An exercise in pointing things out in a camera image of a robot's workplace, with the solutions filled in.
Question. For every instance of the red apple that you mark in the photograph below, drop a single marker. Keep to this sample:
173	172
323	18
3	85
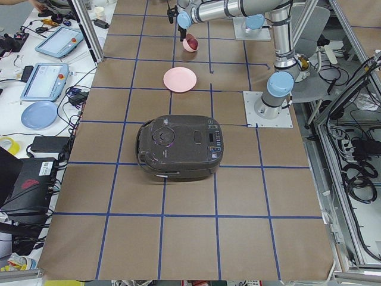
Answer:
193	43

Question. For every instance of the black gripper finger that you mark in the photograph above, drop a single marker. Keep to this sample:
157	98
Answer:
182	36

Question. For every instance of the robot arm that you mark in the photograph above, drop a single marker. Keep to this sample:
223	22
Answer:
281	82

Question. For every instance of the blue plate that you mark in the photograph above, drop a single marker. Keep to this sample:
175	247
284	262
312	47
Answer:
39	115

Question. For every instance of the purple white cup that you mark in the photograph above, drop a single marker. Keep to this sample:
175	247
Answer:
100	13

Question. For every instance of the yellow tape roll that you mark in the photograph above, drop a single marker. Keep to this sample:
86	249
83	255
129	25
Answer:
10	145

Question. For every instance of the steel bowl with lid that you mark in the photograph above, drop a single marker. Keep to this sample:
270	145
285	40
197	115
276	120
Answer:
304	67

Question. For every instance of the grey chair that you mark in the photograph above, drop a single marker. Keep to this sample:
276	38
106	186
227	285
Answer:
307	43

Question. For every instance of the blue teach pendant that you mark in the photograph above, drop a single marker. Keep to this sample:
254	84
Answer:
46	82
62	42

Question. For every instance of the pink plate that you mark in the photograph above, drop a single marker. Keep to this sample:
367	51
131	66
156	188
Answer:
179	79

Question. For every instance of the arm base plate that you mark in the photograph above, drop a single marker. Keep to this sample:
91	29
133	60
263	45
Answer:
252	28
259	115

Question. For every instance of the dark grey rice cooker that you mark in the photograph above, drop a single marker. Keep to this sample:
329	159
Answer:
180	146

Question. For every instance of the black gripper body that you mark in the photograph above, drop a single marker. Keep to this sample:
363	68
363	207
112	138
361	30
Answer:
181	33

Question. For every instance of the pink bowl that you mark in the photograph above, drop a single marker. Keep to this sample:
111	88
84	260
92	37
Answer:
185	44

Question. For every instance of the black computer case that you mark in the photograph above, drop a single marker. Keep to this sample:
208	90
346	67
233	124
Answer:
32	191

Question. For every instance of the black power adapter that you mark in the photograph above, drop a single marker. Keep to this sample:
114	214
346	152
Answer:
49	144

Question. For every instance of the aluminium frame post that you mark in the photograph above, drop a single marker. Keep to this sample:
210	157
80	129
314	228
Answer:
85	24

